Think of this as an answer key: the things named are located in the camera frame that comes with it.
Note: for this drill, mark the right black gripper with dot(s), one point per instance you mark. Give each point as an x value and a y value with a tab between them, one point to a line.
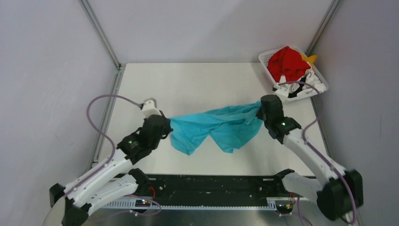
259	114

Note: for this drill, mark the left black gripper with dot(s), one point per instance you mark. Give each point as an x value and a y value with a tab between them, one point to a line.
167	127

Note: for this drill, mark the yellow t shirt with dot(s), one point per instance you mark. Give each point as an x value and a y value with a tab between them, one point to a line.
309	59

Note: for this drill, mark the white plastic laundry basket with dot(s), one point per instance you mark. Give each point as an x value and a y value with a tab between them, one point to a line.
320	82

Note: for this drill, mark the white slotted cable duct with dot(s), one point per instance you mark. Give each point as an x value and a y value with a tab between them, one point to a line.
129	204

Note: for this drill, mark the controller board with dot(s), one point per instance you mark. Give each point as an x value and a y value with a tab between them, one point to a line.
142	203
284	209

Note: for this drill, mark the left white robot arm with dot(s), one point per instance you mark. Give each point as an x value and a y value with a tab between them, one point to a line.
114	177

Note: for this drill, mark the white and black t shirt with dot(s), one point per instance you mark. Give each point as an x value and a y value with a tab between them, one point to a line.
295	87

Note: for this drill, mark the right controller board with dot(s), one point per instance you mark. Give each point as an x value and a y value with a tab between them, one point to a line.
284	209

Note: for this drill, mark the red t shirt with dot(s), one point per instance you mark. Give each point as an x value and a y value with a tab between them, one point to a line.
287	62

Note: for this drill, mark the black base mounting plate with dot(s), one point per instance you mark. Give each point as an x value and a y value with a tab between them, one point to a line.
212	190

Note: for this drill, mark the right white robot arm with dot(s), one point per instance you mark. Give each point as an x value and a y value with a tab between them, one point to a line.
336	190

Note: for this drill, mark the left controller board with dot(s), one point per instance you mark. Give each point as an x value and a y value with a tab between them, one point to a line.
142	203

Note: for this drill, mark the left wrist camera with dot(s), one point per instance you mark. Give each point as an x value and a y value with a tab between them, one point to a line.
149	108

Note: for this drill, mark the teal t shirt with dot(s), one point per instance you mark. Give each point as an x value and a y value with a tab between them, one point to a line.
230	127

